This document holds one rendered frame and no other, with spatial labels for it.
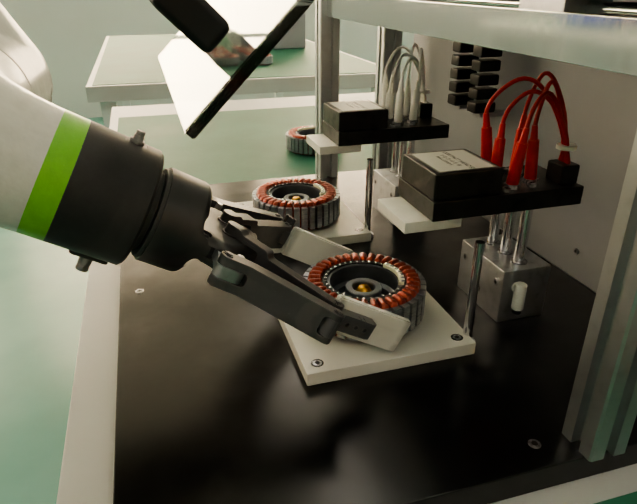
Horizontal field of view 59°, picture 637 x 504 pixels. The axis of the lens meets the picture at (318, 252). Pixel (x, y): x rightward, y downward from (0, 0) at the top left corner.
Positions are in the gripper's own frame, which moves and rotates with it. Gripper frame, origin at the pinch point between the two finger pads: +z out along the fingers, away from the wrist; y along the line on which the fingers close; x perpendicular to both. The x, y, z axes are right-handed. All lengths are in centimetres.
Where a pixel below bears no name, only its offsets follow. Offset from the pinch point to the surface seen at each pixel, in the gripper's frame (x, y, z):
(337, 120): 11.6, -21.5, -1.1
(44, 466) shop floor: -95, -73, -5
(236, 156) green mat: -5, -65, 2
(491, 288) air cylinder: 5.7, 2.2, 10.9
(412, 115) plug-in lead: 16.4, -22.5, 7.9
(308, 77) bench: 14, -157, 37
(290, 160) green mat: -1, -59, 10
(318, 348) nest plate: -4.5, 4.4, -3.6
